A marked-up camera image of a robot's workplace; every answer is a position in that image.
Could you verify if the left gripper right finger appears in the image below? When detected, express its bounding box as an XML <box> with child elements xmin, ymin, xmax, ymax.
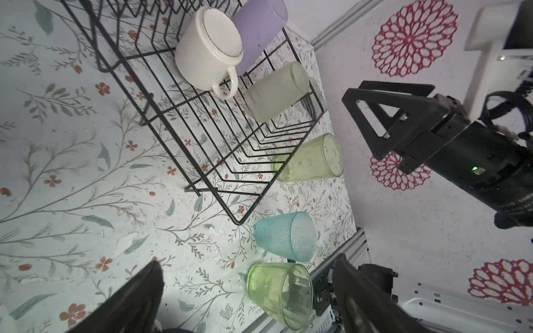
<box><xmin>333</xmin><ymin>254</ymin><xmax>425</xmax><ymax>332</ymax></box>

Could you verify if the tall light green cup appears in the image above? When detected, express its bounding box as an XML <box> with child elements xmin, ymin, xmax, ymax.
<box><xmin>277</xmin><ymin>133</ymin><xmax>344</xmax><ymax>183</ymax></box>

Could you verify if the lilac plastic cup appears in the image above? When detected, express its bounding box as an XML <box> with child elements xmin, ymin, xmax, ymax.
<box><xmin>232</xmin><ymin>0</ymin><xmax>288</xmax><ymax>76</ymax></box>

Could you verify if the white mug red inside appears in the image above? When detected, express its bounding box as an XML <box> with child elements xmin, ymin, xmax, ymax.
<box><xmin>175</xmin><ymin>6</ymin><xmax>244</xmax><ymax>100</ymax></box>

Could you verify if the frosted pale green cup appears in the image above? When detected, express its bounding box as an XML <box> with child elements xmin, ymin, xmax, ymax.
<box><xmin>244</xmin><ymin>62</ymin><xmax>310</xmax><ymax>124</ymax></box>

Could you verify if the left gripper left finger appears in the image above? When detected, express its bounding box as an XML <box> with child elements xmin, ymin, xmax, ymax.
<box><xmin>70</xmin><ymin>262</ymin><xmax>164</xmax><ymax>332</ymax></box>

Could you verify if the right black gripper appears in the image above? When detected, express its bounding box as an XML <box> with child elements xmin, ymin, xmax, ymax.
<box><xmin>342</xmin><ymin>80</ymin><xmax>532</xmax><ymax>216</ymax></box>

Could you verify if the black wire dish rack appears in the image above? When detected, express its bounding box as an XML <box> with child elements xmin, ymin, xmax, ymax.
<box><xmin>63</xmin><ymin>1</ymin><xmax>325</xmax><ymax>225</ymax></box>

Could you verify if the teal plastic cup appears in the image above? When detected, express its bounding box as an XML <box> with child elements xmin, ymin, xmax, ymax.
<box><xmin>255</xmin><ymin>212</ymin><xmax>317</xmax><ymax>263</ymax></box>

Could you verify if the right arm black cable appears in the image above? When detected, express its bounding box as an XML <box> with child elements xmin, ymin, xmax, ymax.
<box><xmin>478</xmin><ymin>80</ymin><xmax>533</xmax><ymax>140</ymax></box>

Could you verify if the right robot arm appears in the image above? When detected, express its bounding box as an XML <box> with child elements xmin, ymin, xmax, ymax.
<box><xmin>342</xmin><ymin>80</ymin><xmax>532</xmax><ymax>230</ymax></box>

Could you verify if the bright green short cup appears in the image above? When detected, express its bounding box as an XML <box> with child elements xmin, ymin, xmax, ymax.
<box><xmin>247</xmin><ymin>263</ymin><xmax>314</xmax><ymax>331</ymax></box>

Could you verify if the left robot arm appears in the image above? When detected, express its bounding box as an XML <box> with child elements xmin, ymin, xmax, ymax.
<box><xmin>245</xmin><ymin>254</ymin><xmax>532</xmax><ymax>332</ymax></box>

